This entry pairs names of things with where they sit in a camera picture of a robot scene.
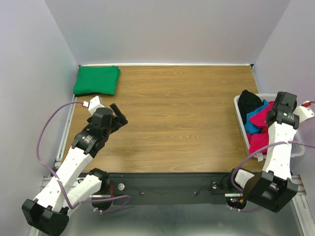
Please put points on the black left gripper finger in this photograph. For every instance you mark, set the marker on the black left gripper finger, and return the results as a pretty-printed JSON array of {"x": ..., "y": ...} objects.
[
  {"x": 116, "y": 110},
  {"x": 122, "y": 121}
]

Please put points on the pink red t shirt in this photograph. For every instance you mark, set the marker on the pink red t shirt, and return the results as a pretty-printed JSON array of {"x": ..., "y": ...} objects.
[{"x": 261, "y": 139}]

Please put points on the folded green t shirt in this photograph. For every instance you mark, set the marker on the folded green t shirt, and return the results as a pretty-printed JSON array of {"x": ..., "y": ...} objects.
[{"x": 96, "y": 80}]

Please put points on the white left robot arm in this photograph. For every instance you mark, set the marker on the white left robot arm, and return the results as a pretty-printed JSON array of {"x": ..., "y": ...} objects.
[{"x": 50, "y": 210}]

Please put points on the aluminium frame rail right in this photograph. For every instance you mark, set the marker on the aluminium frame rail right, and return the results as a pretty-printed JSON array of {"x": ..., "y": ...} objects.
[{"x": 302, "y": 208}]

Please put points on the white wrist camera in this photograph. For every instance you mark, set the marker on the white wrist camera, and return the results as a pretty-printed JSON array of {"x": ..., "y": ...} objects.
[
  {"x": 95, "y": 103},
  {"x": 304, "y": 111}
]

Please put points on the white plastic laundry basket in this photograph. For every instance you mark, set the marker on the white plastic laundry basket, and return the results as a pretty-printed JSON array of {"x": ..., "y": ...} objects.
[{"x": 296, "y": 151}]

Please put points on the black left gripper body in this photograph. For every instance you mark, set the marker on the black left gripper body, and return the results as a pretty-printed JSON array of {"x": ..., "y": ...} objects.
[{"x": 114, "y": 126}]

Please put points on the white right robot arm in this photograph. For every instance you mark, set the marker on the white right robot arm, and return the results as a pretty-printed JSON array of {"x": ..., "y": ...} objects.
[{"x": 272, "y": 188}]

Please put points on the aluminium frame rail left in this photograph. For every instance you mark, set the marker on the aluminium frame rail left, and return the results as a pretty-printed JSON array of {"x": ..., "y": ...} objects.
[{"x": 58, "y": 159}]

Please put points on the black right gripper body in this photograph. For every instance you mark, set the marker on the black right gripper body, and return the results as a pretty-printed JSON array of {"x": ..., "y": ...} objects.
[{"x": 278, "y": 106}]

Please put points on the black t shirt in basket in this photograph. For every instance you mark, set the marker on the black t shirt in basket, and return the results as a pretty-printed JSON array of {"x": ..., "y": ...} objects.
[{"x": 248, "y": 102}]

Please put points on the aluminium frame rail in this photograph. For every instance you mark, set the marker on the aluminium frame rail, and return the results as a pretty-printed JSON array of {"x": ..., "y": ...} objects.
[
  {"x": 58, "y": 159},
  {"x": 302, "y": 208}
]

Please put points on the blue t shirt in basket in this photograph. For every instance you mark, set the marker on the blue t shirt in basket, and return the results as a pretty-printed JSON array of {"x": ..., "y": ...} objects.
[{"x": 253, "y": 119}]

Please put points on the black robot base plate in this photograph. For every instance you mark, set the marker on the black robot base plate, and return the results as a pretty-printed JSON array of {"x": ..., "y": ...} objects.
[{"x": 173, "y": 188}]

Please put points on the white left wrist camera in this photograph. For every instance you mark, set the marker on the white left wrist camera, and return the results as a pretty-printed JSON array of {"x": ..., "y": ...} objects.
[{"x": 95, "y": 103}]

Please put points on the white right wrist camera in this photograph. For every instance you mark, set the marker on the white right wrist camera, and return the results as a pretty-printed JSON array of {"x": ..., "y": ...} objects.
[{"x": 304, "y": 111}]

